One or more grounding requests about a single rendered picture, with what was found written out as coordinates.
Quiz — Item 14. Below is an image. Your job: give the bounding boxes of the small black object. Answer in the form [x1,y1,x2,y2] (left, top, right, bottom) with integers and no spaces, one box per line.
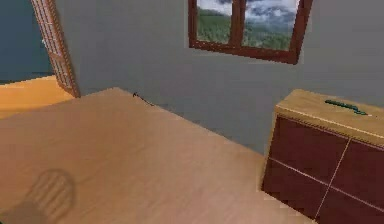
[132,92,155,107]

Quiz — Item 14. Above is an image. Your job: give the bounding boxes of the brown framed window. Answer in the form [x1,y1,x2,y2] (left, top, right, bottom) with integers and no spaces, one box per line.
[187,0,314,66]

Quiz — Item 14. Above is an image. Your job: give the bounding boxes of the dark red chest of drawers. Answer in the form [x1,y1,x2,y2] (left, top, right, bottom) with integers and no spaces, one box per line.
[260,88,384,224]

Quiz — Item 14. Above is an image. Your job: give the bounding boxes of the brown slatted room door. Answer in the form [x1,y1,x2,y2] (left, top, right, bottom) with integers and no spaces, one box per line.
[29,0,81,99]

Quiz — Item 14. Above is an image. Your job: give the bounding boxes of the green flat object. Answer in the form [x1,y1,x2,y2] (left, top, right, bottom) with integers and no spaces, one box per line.
[324,99,369,116]

